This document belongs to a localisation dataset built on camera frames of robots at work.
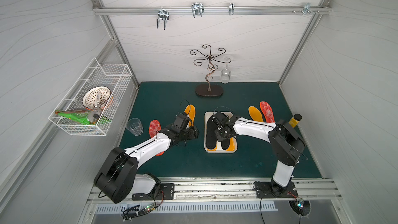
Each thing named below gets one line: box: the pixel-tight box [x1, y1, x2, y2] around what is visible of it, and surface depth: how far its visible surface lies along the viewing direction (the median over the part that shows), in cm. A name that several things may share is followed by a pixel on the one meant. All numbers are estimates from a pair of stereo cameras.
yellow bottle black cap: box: [288, 113, 303, 129], surface depth 93 cm
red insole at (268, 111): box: [260, 101, 276, 123], surface depth 106 cm
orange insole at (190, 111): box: [183, 104, 196, 128], surface depth 105 cm
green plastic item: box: [54, 109, 112, 125], surface depth 56 cm
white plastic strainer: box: [81, 85, 112, 111], surface depth 67 cm
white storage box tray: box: [204, 111, 238, 154], surface depth 87 cm
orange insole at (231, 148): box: [225, 136, 235, 152], surface depth 87 cm
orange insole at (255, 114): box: [248, 105, 264, 123], surface depth 106 cm
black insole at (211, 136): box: [205, 111, 222, 150], surface depth 89 cm
